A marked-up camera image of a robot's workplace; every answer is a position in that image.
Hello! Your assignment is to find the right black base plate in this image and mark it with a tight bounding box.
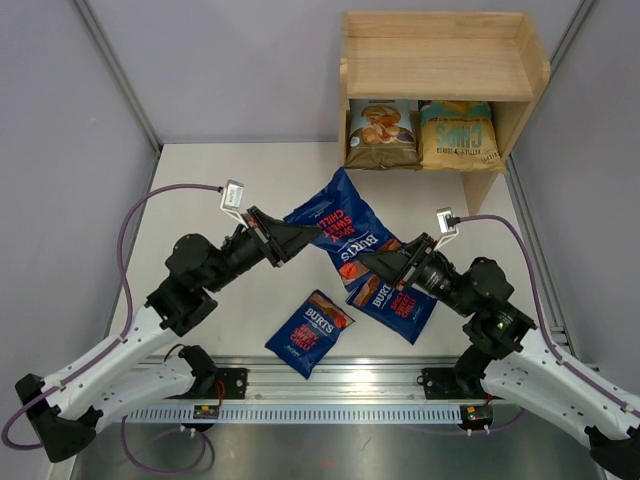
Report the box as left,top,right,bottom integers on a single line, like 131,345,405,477
416,367,488,400

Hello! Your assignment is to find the left aluminium frame post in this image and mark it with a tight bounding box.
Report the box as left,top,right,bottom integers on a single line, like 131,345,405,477
70,0,163,158

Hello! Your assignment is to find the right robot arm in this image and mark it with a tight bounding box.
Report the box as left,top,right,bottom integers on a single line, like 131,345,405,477
358,234,639,479

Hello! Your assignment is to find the aluminium frame post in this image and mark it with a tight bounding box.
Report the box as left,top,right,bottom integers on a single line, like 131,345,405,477
70,0,163,158
550,0,599,70

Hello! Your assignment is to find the wooden two-tier shelf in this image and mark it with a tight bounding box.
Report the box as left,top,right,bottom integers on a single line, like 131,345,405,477
337,11,551,216

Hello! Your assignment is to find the right aluminium frame post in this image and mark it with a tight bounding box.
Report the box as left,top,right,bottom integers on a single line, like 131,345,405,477
550,0,599,70

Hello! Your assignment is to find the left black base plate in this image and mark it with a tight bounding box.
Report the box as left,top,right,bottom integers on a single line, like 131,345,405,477
201,367,249,401

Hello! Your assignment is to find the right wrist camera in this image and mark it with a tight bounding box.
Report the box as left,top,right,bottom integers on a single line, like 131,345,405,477
434,208,460,251

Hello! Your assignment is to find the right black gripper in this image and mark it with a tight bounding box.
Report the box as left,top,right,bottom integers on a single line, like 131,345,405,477
359,232,475,317

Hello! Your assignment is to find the yellow kettle chips bag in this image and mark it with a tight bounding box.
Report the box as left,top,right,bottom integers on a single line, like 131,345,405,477
418,100,506,173

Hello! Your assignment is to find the blue Burts bag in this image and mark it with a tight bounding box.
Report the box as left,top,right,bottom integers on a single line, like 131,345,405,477
346,275,437,344
265,290,355,380
284,168,401,292

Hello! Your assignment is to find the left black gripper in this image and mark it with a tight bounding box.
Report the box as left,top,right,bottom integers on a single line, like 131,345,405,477
204,206,321,294

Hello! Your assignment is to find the white slotted cable duct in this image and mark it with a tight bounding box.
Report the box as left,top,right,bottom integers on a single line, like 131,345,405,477
127,403,462,425

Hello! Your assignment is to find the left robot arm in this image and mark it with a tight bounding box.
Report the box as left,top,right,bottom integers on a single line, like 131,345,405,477
15,207,321,463

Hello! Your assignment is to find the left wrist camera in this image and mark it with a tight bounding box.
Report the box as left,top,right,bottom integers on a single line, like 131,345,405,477
220,180,247,226

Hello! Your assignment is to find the light blue cassava chips bag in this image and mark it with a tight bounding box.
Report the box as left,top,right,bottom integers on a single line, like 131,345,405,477
345,99,421,170

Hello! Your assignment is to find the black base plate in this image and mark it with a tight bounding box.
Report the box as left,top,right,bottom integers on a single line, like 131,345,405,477
201,367,249,401
416,367,488,400

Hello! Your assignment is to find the aluminium mounting rail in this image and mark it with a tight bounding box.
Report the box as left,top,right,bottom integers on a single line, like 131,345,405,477
124,354,506,406

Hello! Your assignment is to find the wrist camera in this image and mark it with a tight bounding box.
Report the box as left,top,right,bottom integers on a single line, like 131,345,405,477
434,208,460,251
220,180,247,226

